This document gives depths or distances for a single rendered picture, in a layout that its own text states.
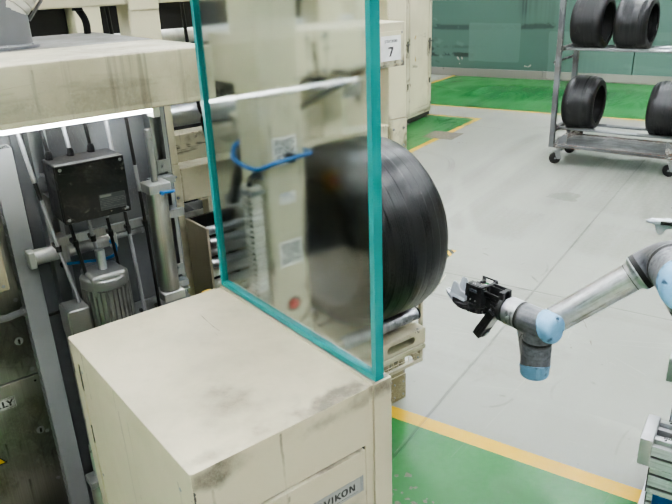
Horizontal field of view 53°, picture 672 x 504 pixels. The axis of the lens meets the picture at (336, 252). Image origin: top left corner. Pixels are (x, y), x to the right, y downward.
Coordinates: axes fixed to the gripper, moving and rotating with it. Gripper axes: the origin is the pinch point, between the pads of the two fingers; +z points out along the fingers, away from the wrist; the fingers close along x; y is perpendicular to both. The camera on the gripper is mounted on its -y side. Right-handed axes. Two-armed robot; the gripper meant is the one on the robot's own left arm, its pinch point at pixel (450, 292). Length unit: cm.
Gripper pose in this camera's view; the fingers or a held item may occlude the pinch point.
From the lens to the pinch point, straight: 195.9
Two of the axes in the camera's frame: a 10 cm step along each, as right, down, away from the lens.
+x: -7.8, 2.6, -5.6
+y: -0.4, -9.2, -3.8
